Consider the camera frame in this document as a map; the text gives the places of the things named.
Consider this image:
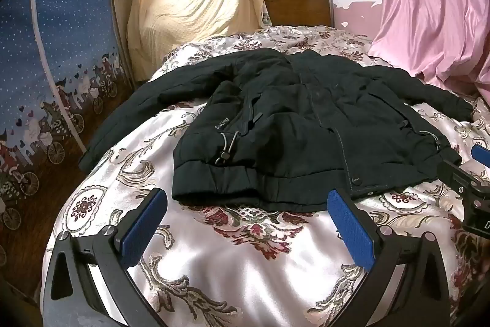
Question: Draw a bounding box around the tan wooden board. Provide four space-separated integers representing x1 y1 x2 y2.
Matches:
110 0 135 86

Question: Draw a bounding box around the floral satin bedspread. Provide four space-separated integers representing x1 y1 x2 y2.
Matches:
40 24 490 327

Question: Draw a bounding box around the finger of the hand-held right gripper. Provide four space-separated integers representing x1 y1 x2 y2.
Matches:
471 144 490 166
436 158 490 199

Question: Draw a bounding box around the black padded jacket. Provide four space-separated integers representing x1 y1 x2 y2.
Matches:
78 47 475 213

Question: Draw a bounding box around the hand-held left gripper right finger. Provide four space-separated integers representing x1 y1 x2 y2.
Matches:
327 189 450 327

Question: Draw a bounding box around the brown wooden headboard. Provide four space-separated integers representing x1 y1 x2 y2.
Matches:
262 0 333 28

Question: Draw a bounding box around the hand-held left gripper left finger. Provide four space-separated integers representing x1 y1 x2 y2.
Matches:
40 188 169 327

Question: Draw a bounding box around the pink satin curtain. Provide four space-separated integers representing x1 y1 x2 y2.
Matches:
367 0 490 98

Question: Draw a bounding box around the blue printed fabric wardrobe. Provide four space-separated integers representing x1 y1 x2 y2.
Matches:
0 0 134 274

